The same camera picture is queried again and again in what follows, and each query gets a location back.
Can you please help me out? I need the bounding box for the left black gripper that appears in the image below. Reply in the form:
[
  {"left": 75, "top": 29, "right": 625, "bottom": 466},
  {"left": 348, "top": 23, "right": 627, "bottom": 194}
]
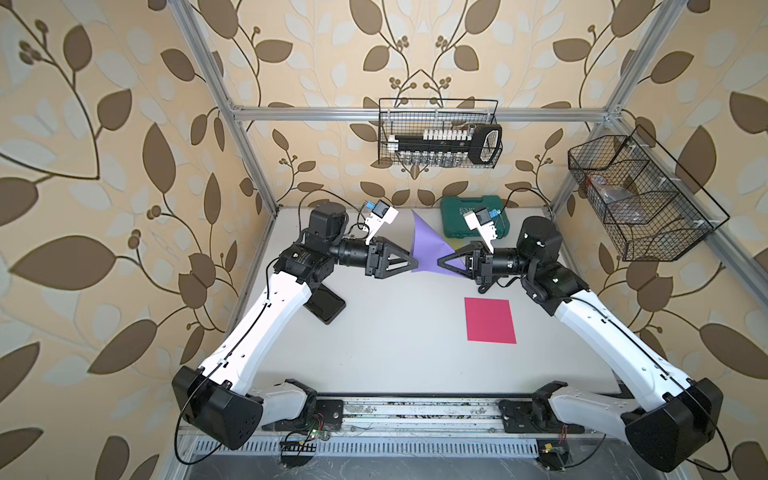
[{"left": 324, "top": 233, "right": 414, "bottom": 282}]

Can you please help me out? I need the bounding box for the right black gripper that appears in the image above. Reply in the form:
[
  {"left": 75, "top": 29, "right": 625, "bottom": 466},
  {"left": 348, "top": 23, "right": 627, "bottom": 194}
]
[{"left": 439, "top": 241, "right": 537, "bottom": 286}]

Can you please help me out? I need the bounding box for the purple square paper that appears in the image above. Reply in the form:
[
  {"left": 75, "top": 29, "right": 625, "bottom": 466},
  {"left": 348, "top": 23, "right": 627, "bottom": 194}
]
[{"left": 410, "top": 212, "right": 458, "bottom": 277}]

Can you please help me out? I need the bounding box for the pink square paper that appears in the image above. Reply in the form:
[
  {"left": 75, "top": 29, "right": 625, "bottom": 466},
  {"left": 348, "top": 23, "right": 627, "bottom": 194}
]
[{"left": 464, "top": 298, "right": 517, "bottom": 344}]

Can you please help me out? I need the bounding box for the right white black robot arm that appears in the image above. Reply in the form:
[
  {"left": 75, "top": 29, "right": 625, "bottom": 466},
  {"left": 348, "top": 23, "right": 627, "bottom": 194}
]
[{"left": 437, "top": 209, "right": 723, "bottom": 473}]

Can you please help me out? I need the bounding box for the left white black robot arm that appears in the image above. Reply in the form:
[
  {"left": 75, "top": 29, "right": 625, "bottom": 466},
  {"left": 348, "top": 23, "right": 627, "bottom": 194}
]
[{"left": 172, "top": 201, "right": 418, "bottom": 450}]

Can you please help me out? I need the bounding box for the yellow square paper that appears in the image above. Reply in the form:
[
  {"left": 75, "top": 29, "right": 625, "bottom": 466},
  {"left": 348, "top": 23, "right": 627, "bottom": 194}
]
[{"left": 446, "top": 238, "right": 466, "bottom": 250}]

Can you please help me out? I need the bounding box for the green tool case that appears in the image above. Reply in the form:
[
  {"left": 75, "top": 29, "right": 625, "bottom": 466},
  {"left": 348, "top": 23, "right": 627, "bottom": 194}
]
[{"left": 440, "top": 195, "right": 503, "bottom": 239}]

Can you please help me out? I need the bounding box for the black flat tray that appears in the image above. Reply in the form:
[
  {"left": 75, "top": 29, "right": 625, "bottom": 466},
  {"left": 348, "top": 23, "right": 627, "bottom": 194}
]
[{"left": 304, "top": 284, "right": 346, "bottom": 325}]

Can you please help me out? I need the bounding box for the black socket holder tool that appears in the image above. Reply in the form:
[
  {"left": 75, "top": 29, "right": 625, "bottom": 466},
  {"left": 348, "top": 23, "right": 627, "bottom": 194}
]
[{"left": 383, "top": 124, "right": 503, "bottom": 168}]

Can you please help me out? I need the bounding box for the plastic bag in basket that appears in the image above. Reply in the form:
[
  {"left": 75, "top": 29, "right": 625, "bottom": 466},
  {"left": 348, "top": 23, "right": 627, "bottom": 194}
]
[{"left": 592, "top": 177, "right": 646, "bottom": 224}]

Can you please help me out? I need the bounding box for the aluminium front rail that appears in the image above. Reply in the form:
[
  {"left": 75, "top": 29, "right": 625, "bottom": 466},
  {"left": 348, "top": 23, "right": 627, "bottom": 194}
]
[{"left": 175, "top": 395, "right": 674, "bottom": 439}]

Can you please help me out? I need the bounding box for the black wire basket back wall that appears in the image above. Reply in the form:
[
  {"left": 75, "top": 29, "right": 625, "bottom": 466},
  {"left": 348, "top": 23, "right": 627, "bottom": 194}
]
[{"left": 377, "top": 97, "right": 503, "bottom": 170}]

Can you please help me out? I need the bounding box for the black wire basket wall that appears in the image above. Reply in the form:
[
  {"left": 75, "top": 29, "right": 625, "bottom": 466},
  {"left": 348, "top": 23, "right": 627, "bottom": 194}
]
[
  {"left": 567, "top": 125, "right": 730, "bottom": 262},
  {"left": 377, "top": 97, "right": 503, "bottom": 170}
]

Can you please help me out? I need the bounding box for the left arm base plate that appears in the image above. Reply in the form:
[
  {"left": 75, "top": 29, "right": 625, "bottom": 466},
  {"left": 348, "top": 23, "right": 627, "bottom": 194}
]
[{"left": 261, "top": 398, "right": 344, "bottom": 433}]

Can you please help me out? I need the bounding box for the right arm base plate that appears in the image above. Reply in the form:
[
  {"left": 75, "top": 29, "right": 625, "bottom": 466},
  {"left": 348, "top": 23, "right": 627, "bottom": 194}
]
[{"left": 497, "top": 399, "right": 585, "bottom": 434}]

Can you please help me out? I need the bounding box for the black wire basket right wall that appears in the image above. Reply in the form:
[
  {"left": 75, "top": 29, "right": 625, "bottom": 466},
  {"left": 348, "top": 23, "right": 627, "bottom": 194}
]
[{"left": 567, "top": 125, "right": 730, "bottom": 262}]

